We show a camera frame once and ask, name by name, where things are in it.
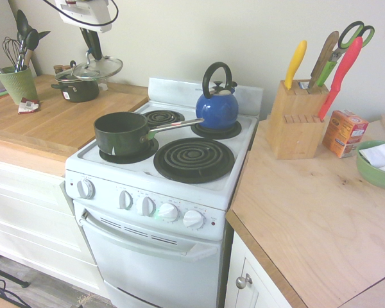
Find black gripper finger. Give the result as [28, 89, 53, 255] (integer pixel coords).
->
[80, 27, 95, 55]
[89, 31, 103, 62]

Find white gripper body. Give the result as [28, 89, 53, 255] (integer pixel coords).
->
[54, 0, 113, 34]

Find large glass pot lid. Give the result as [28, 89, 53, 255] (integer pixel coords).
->
[72, 50, 124, 81]

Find small glass pot lid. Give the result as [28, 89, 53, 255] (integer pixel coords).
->
[55, 60, 84, 81]

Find black pointed spatula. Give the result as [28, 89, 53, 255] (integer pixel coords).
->
[35, 30, 52, 44]

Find black slotted spoon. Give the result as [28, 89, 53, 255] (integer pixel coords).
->
[15, 9, 31, 72]

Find green ribbed utensil holder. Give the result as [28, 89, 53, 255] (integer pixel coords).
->
[0, 65, 40, 105]

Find small red packet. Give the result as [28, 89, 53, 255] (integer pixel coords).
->
[17, 96, 40, 115]

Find dark green saucepan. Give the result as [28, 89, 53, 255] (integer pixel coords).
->
[93, 111, 205, 157]

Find small black coil burner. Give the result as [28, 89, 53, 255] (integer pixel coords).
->
[141, 109, 185, 128]
[190, 119, 243, 140]

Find white stove knob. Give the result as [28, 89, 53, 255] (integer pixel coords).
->
[182, 209, 207, 230]
[158, 202, 180, 223]
[137, 196, 157, 217]
[119, 189, 134, 211]
[76, 178, 96, 200]

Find white drawer cabinet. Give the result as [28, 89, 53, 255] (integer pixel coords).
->
[0, 157, 110, 300]

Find wooden knife block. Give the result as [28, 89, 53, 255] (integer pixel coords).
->
[265, 79, 330, 160]

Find white electric stove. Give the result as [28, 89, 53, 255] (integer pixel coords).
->
[65, 76, 264, 308]

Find green black scissors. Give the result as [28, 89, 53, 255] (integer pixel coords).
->
[328, 21, 376, 64]

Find black tripod stand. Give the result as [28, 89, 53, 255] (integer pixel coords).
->
[0, 262, 31, 308]

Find white cabinet with knob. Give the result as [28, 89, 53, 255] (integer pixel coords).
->
[223, 224, 296, 308]

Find orange baking soda box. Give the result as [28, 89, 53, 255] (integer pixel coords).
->
[321, 109, 370, 159]

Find silver cabinet knob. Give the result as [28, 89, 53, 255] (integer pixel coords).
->
[235, 273, 253, 290]

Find green ceramic bowl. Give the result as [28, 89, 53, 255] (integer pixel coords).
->
[355, 139, 385, 191]

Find white crumpled cloth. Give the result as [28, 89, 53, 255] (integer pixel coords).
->
[359, 140, 385, 176]

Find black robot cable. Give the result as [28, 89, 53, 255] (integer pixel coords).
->
[42, 0, 120, 27]

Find small dark two-handled pot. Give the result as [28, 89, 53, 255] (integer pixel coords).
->
[50, 69, 101, 103]

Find black ladle wooden handle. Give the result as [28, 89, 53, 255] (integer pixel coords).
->
[22, 28, 40, 70]

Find metal wire whisk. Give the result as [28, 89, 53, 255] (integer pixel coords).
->
[2, 36, 24, 73]

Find blue kettle black handle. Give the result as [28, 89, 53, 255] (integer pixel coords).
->
[195, 61, 239, 131]

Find white oven door handle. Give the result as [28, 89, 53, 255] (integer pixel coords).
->
[76, 209, 219, 264]

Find yellow handled knife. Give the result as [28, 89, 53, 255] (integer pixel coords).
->
[283, 39, 308, 90]

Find wooden handled knife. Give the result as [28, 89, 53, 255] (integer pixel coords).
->
[307, 30, 340, 89]

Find red handled knife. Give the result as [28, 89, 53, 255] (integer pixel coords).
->
[318, 35, 364, 123]

